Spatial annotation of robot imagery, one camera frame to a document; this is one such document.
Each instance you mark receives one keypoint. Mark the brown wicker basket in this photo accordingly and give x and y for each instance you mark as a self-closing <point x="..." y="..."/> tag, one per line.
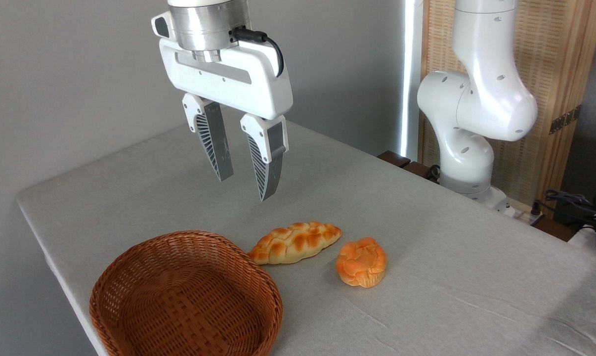
<point x="189" y="306"/>

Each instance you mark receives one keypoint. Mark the brass screen hinge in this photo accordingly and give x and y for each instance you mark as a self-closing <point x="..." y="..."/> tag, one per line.
<point x="565" y="119"/>

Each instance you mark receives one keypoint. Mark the long braided bread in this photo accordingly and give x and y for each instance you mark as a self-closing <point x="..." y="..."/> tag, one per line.
<point x="293" y="242"/>

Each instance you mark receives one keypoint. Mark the dark brown wooden block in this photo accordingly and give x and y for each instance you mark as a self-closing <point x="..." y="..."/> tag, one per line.
<point x="419" y="170"/>
<point x="393" y="158"/>

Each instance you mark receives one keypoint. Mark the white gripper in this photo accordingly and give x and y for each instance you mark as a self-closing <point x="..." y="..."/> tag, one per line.
<point x="258" y="84"/>

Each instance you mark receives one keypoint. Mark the round orange bread bun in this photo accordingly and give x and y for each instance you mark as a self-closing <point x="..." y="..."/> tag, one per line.
<point x="361" y="263"/>

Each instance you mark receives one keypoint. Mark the grey tablecloth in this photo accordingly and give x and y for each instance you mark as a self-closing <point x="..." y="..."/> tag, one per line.
<point x="426" y="247"/>

